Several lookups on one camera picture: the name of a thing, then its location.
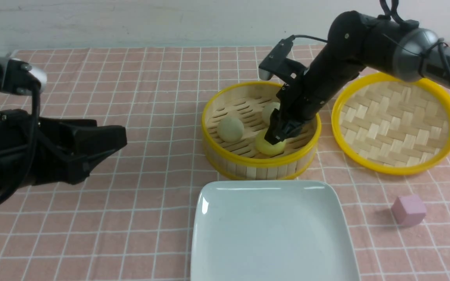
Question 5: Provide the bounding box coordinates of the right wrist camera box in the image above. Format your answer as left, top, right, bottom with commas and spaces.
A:
258, 35, 307, 85

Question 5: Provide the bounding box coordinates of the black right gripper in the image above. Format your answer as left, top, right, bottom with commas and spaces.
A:
264, 55, 350, 145

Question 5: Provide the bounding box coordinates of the woven bamboo steamer lid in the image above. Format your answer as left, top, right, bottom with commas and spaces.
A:
331, 72, 450, 175

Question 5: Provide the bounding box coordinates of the pink cube block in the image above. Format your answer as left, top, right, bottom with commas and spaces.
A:
391, 194, 427, 227

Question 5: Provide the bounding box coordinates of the white steamed bun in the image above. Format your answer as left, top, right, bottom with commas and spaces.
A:
261, 102, 280, 126
217, 117, 245, 142

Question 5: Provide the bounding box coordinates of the yellow steamed bun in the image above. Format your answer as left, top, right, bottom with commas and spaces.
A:
255, 129, 286, 156

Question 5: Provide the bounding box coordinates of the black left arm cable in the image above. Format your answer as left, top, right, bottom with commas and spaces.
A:
0, 84, 42, 217

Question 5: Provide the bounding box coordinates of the pink checkered tablecloth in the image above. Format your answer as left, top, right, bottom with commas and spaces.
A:
0, 46, 450, 281

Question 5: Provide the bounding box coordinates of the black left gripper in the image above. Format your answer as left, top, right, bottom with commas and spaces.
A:
0, 110, 127, 194

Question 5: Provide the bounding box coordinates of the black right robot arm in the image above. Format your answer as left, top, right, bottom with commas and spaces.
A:
258, 11, 450, 144

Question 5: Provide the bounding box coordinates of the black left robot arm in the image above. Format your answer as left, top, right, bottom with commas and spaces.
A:
0, 57, 127, 199

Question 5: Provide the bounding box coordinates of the bamboo steamer basket yellow rim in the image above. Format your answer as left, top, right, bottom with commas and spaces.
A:
201, 81, 322, 180

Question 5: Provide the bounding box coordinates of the white square plate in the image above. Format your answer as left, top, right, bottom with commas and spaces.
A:
190, 180, 361, 281

